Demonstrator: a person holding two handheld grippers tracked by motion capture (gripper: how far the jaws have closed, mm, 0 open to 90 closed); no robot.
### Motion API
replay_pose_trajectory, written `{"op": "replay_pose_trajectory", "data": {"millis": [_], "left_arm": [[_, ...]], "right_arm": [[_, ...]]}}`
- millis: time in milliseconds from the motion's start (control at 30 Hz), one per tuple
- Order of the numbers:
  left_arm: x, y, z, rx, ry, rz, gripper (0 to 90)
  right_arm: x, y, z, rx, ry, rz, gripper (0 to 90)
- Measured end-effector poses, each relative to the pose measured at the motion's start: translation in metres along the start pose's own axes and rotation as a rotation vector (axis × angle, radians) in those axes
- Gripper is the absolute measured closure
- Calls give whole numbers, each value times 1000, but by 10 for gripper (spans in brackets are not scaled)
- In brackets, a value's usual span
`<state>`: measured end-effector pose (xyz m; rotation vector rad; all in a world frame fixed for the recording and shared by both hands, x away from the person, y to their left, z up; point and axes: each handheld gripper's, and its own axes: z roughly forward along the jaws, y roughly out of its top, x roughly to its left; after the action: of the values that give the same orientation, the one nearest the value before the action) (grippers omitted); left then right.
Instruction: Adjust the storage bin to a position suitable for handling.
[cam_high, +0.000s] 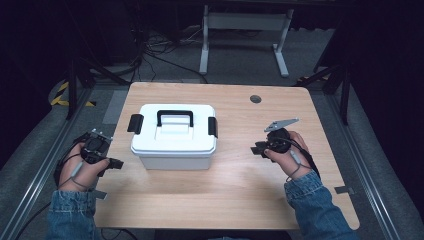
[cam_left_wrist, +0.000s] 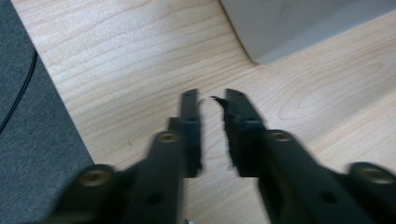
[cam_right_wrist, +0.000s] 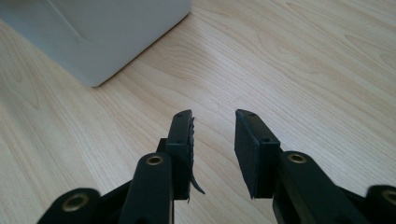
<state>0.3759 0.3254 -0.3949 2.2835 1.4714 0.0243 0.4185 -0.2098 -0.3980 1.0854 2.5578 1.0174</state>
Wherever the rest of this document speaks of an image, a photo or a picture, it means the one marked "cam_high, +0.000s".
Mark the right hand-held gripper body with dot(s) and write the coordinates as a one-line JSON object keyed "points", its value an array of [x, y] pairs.
{"points": [[278, 141]]}

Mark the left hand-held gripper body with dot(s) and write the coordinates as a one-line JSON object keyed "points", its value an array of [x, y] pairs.
{"points": [[95, 148]]}

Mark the person's left hand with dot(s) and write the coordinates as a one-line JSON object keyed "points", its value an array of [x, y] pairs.
{"points": [[80, 178]]}

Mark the person's right hand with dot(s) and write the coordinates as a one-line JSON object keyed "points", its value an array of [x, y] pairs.
{"points": [[293, 166]]}

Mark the grey tape piece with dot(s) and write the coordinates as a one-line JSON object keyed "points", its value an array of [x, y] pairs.
{"points": [[344, 190], [100, 194]]}

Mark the grey round table grommet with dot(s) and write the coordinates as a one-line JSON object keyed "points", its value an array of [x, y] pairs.
{"points": [[255, 99]]}

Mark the yellow black hazard tape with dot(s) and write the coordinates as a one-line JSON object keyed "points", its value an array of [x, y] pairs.
{"points": [[60, 98]]}

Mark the black tripod stand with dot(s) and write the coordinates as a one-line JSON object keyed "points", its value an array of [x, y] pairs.
{"points": [[343, 86], [75, 83]]}

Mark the aluminium floor rail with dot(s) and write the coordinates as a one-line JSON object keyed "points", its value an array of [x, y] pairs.
{"points": [[40, 173], [363, 166]]}

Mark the white metal table frame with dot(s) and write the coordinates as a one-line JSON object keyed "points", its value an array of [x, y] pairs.
{"points": [[246, 20]]}

